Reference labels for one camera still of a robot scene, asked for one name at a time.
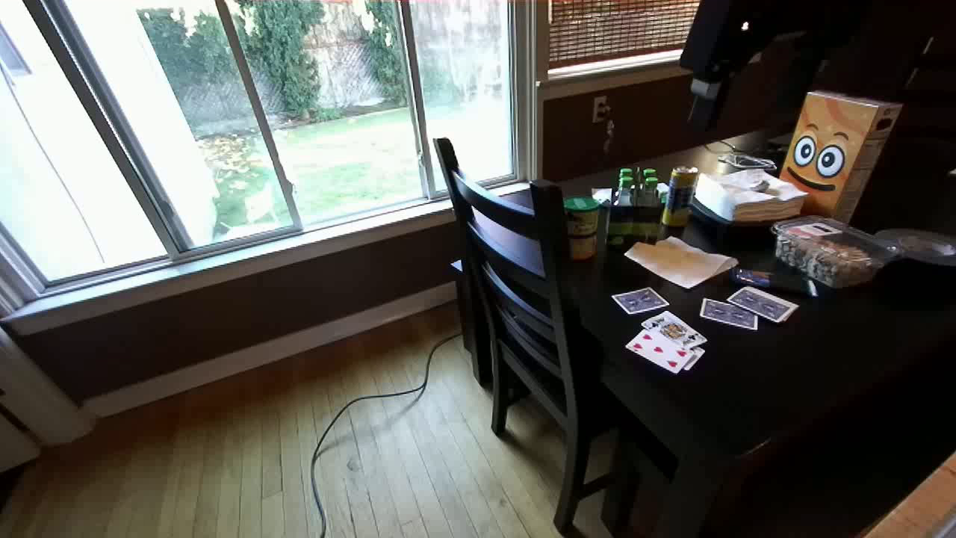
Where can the dark wooden ladderback chair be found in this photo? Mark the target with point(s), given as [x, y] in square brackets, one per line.
[551, 299]

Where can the light wooden counter edge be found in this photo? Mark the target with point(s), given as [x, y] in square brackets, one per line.
[921, 510]

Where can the white flat package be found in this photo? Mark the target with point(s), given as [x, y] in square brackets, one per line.
[748, 195]

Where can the tan cardboard piece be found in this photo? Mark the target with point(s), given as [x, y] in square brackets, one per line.
[682, 265]

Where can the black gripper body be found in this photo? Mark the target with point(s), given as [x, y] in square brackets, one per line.
[720, 50]

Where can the yellow labelled can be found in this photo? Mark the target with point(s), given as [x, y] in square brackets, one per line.
[678, 198]

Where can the clear plastic food container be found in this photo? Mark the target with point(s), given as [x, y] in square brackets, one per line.
[824, 254]

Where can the face-up court playing card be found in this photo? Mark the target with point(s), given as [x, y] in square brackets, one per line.
[676, 331]

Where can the white corner moulding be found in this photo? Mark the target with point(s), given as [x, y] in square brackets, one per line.
[40, 398]

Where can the cardboard box with cartoon face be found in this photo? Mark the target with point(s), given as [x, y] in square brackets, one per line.
[836, 150]

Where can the blue-backed playing card stack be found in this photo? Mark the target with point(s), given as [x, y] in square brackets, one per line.
[763, 307]

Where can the can with green lid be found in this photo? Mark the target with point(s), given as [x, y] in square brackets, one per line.
[582, 228]

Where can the clear plastic lid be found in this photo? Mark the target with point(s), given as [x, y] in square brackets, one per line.
[921, 242]

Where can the green bottle pack black carrier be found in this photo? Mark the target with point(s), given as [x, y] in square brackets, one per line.
[638, 205]

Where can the woven window blind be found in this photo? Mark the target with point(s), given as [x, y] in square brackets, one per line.
[617, 24]

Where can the large window with frame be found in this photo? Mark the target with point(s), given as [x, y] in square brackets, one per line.
[346, 150]

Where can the face-up hearts playing card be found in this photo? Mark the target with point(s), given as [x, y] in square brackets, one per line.
[657, 352]

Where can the white baseboard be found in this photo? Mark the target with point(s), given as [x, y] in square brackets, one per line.
[249, 353]

